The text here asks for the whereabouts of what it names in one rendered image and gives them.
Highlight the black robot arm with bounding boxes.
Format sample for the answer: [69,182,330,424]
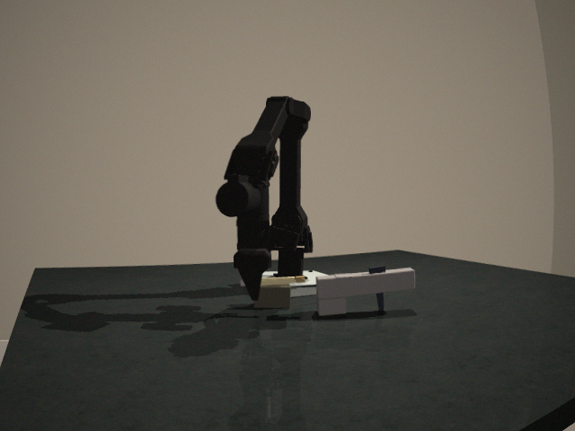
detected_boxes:
[216,96,313,277]

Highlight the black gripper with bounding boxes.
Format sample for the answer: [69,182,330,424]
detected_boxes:
[234,213,271,301]

